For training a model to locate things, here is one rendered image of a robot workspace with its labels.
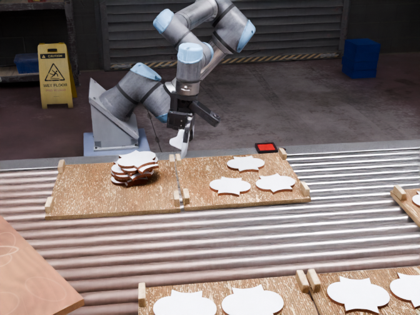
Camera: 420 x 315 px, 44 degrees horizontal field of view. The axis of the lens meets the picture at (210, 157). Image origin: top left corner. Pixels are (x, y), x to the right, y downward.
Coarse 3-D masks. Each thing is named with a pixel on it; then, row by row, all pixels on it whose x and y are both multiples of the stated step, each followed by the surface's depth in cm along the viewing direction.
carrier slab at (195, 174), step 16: (192, 160) 190; (208, 160) 190; (224, 160) 190; (272, 160) 191; (192, 176) 179; (208, 176) 179; (224, 176) 179; (240, 176) 179; (256, 176) 179; (288, 176) 179; (192, 192) 168; (208, 192) 169; (256, 192) 169; (288, 192) 169; (192, 208) 161; (208, 208) 162
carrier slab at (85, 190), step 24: (72, 168) 184; (96, 168) 184; (168, 168) 184; (72, 192) 168; (96, 192) 168; (120, 192) 168; (144, 192) 168; (168, 192) 168; (48, 216) 155; (72, 216) 156; (96, 216) 157
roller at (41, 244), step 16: (256, 224) 155; (272, 224) 155; (288, 224) 155; (304, 224) 155; (320, 224) 156; (336, 224) 156; (352, 224) 157; (368, 224) 157; (32, 240) 147; (48, 240) 147; (64, 240) 147; (80, 240) 147; (96, 240) 148; (112, 240) 148; (128, 240) 148; (144, 240) 149; (160, 240) 150
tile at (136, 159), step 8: (136, 152) 177; (144, 152) 177; (152, 152) 177; (120, 160) 172; (128, 160) 172; (136, 160) 172; (144, 160) 172; (152, 160) 172; (128, 168) 168; (136, 168) 168
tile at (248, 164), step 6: (228, 162) 186; (234, 162) 186; (240, 162) 186; (246, 162) 186; (252, 162) 186; (258, 162) 186; (234, 168) 182; (240, 168) 182; (246, 168) 182; (252, 168) 182; (258, 168) 184
